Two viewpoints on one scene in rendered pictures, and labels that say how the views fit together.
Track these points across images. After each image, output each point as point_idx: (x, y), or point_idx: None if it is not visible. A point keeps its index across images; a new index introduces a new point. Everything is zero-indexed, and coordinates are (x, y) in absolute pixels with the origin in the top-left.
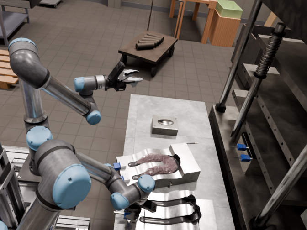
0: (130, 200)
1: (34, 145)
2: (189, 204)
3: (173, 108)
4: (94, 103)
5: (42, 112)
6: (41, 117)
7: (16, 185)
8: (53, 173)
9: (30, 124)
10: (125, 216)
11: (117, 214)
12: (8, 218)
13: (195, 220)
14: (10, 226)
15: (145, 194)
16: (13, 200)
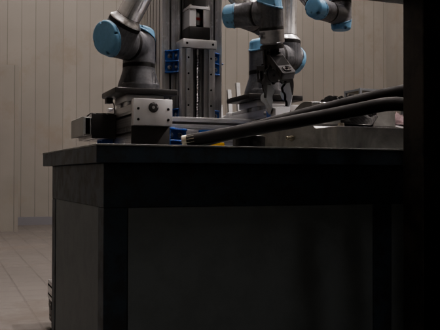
0: (238, 6)
1: (250, 42)
2: None
3: None
4: (332, 2)
5: (290, 31)
6: (285, 35)
7: (208, 71)
8: None
9: None
10: (260, 96)
11: (266, 114)
12: (182, 99)
13: (329, 97)
14: (181, 116)
15: (258, 8)
16: (202, 96)
